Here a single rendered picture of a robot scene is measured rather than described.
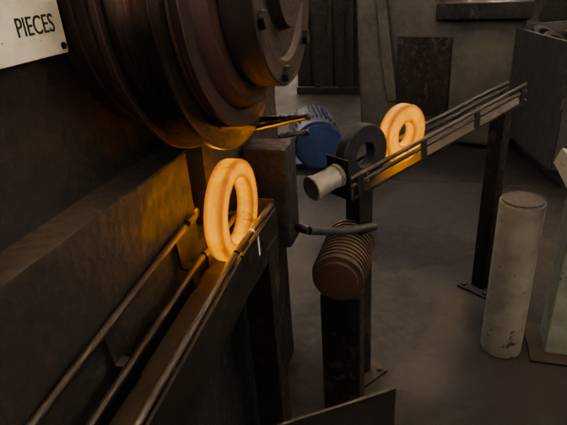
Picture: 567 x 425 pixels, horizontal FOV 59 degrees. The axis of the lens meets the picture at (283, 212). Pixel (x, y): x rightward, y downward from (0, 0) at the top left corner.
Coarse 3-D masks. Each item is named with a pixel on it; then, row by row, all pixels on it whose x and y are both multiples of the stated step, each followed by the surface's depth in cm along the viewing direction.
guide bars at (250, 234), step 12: (264, 216) 96; (252, 228) 91; (240, 252) 85; (228, 264) 81; (228, 276) 82; (216, 288) 77; (204, 300) 75; (204, 312) 73; (192, 324) 71; (192, 336) 70; (180, 348) 67; (180, 360) 68; (168, 372) 64; (156, 384) 62; (156, 396) 61; (144, 408) 59; (144, 420) 59
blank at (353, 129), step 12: (348, 132) 121; (360, 132) 121; (372, 132) 123; (348, 144) 119; (360, 144) 122; (372, 144) 125; (384, 144) 127; (336, 156) 122; (348, 156) 120; (372, 156) 127; (384, 156) 129; (360, 168) 125
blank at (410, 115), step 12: (396, 108) 129; (408, 108) 129; (384, 120) 128; (396, 120) 127; (408, 120) 131; (420, 120) 134; (384, 132) 128; (396, 132) 129; (408, 132) 135; (420, 132) 135; (396, 144) 130; (408, 144) 134
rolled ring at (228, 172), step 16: (224, 160) 87; (240, 160) 88; (224, 176) 83; (240, 176) 89; (208, 192) 82; (224, 192) 82; (240, 192) 95; (256, 192) 97; (208, 208) 82; (224, 208) 82; (240, 208) 96; (256, 208) 98; (208, 224) 82; (224, 224) 83; (240, 224) 95; (208, 240) 83; (224, 240) 83; (240, 240) 92; (224, 256) 86
